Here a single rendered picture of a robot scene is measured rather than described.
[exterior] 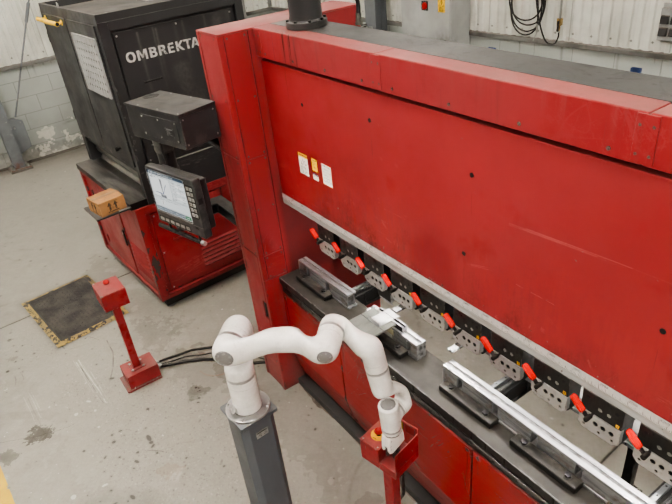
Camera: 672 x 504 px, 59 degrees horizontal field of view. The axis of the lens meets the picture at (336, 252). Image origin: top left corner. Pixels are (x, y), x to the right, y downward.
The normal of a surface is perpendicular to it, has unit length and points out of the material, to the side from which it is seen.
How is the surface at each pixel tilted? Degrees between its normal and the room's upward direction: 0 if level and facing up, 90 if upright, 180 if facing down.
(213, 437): 0
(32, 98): 90
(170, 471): 0
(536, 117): 90
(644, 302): 90
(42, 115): 90
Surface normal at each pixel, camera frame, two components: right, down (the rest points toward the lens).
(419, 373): -0.10, -0.85
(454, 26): 0.63, 0.35
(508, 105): -0.81, 0.37
